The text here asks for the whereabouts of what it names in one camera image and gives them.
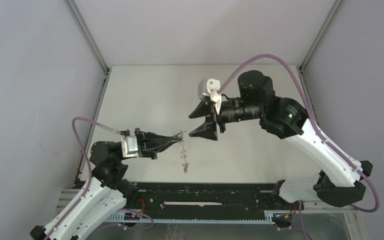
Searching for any left aluminium frame post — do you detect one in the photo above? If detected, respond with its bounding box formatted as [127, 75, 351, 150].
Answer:
[64, 0, 110, 75]

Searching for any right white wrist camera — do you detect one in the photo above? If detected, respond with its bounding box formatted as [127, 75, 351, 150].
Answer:
[197, 78, 222, 115]

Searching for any right aluminium frame post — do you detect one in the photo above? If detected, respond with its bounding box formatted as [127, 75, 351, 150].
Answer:
[299, 0, 345, 72]

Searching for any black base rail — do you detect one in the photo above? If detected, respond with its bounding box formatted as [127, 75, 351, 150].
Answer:
[112, 181, 304, 221]

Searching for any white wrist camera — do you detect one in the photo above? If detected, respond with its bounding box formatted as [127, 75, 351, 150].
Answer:
[119, 130, 139, 159]
[197, 78, 222, 115]

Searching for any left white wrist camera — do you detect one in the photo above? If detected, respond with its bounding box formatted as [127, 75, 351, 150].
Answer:
[119, 130, 139, 159]

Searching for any aluminium frame post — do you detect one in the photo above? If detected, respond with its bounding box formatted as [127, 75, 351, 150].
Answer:
[299, 0, 345, 72]
[64, 0, 110, 75]

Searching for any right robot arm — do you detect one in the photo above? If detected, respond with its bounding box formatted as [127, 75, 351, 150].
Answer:
[189, 70, 373, 209]

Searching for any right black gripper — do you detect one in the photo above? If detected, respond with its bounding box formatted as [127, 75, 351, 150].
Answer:
[188, 99, 262, 142]

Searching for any white cable duct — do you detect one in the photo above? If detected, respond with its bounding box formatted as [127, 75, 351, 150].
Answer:
[104, 211, 274, 225]

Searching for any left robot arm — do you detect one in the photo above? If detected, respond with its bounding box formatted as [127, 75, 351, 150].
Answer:
[30, 128, 183, 240]

